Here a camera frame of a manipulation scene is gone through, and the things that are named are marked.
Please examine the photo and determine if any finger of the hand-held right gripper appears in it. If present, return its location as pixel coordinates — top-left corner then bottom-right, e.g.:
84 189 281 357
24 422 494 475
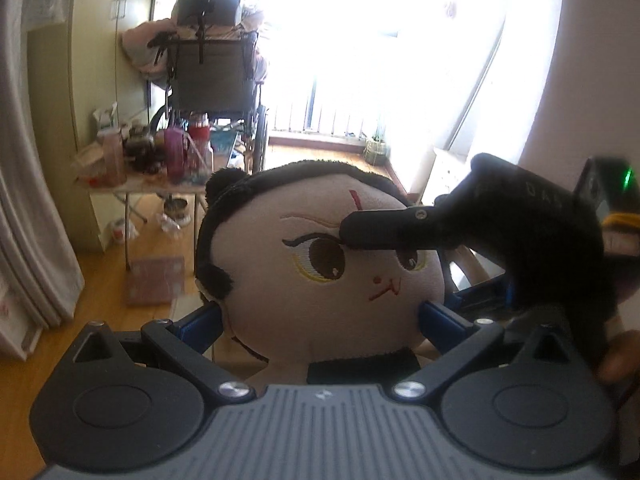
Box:
444 250 517 312
339 205 452 252

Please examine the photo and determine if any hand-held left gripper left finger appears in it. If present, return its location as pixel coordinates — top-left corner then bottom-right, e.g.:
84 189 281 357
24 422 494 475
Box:
71 303 257 405

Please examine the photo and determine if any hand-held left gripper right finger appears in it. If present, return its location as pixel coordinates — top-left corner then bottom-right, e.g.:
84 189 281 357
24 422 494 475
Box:
391 301 574 405

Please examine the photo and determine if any plush doll head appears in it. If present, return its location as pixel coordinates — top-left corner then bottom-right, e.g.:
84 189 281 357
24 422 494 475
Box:
194 159 448 397

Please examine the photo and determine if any person's right hand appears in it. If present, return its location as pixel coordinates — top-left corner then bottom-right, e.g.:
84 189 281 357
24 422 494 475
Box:
596 269 640 386

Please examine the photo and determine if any potted plant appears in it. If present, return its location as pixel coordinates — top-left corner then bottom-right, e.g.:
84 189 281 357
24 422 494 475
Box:
363 132 390 167

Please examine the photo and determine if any metal bowl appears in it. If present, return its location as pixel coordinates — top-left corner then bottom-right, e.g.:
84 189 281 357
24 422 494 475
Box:
163 197 190 221

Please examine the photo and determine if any white plastic bag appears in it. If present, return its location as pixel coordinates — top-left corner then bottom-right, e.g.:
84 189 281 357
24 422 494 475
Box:
107 217 137 245

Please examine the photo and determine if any balcony railing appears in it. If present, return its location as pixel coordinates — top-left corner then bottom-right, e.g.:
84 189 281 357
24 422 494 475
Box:
269 99 382 139

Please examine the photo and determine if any folding side table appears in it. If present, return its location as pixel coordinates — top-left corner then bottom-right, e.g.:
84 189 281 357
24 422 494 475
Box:
75 150 217 274

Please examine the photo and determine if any pink drinking bottle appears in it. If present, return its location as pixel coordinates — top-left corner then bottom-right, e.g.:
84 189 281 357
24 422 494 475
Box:
163 127 189 182

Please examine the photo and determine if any red thermos bottle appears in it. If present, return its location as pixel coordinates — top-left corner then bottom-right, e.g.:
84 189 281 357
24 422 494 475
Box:
188 119 213 182

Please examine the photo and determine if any dark glass jar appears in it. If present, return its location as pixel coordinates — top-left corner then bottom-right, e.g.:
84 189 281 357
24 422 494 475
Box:
124 124 157 172

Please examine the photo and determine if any pink spray bottle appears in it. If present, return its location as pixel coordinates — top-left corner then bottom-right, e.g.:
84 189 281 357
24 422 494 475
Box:
96 102 127 187

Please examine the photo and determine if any open cardboard packet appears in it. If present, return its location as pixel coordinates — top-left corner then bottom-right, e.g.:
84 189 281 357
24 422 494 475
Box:
70 141 109 187

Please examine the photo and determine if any grey curtain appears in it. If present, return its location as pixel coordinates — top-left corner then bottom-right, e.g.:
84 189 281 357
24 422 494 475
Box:
0 0 87 362

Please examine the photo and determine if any black wheelchair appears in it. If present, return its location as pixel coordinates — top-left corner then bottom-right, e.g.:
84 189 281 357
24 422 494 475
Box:
147 0 272 177

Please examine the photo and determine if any pile of clothes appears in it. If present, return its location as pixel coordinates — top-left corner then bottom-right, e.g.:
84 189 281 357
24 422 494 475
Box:
120 5 272 87

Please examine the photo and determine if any yellowish wardrobe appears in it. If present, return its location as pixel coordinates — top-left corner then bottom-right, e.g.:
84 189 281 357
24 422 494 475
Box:
27 0 177 257

